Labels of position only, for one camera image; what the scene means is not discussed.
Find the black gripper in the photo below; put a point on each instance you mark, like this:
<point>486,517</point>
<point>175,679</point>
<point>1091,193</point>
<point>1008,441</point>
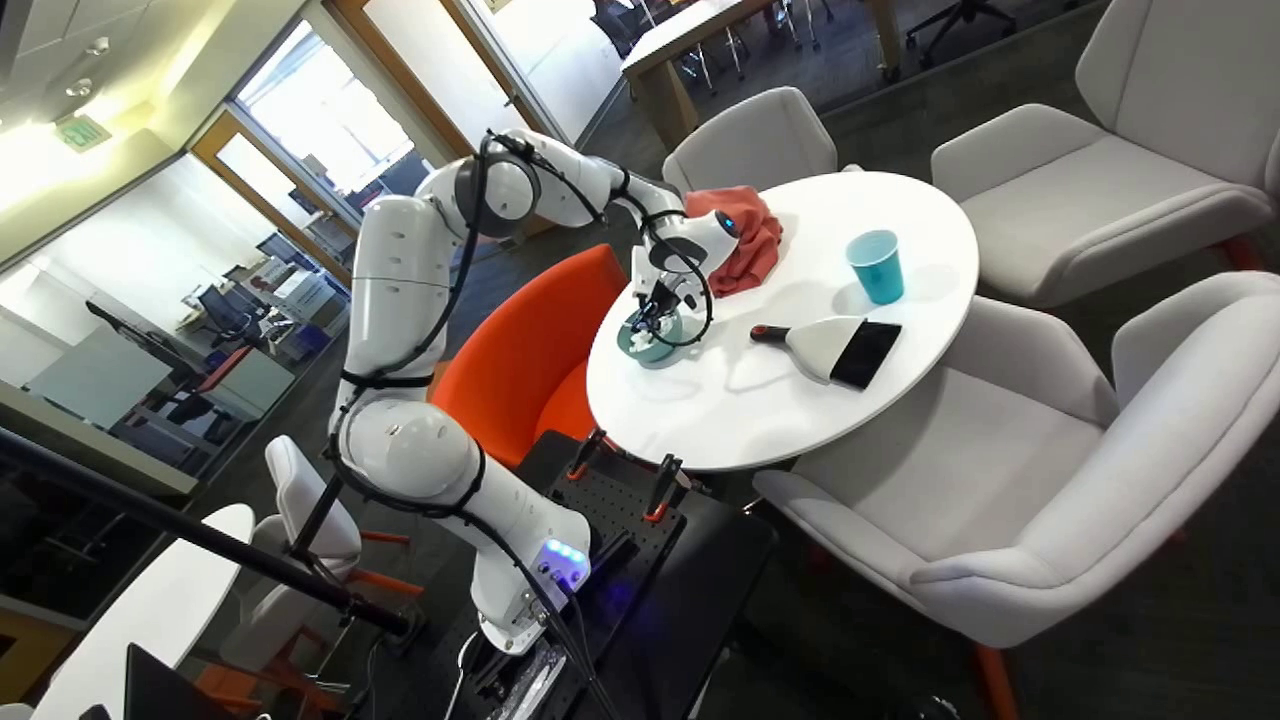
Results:
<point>666,295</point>

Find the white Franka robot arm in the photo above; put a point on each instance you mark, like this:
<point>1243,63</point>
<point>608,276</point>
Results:
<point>403,265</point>

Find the crumpled red cloth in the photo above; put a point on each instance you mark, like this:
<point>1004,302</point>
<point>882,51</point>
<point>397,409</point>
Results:
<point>753,255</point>

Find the orange upholstered chair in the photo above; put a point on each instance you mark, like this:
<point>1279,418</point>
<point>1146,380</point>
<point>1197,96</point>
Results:
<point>535,362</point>

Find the grey chair with wooden legs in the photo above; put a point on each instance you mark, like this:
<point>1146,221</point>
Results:
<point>763,132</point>

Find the blue plastic cup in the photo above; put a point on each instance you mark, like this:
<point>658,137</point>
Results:
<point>879,275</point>

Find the wooden background table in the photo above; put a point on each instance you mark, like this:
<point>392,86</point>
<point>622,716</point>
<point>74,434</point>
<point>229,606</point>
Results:
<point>666,101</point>

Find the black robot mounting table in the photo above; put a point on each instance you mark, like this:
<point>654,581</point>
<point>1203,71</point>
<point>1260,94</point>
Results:
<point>692,585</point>

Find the grey upholstered armchair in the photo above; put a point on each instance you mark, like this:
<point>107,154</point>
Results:
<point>1067,202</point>
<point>1014,494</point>

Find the black swivel office chair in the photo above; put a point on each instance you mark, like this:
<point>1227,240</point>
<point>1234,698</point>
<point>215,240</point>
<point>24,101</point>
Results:
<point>963,20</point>

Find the black metal pole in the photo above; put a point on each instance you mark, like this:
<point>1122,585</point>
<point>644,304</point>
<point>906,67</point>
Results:
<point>292,575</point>

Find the black laptop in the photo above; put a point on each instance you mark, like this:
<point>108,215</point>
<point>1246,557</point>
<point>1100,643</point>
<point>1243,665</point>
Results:
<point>165,695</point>

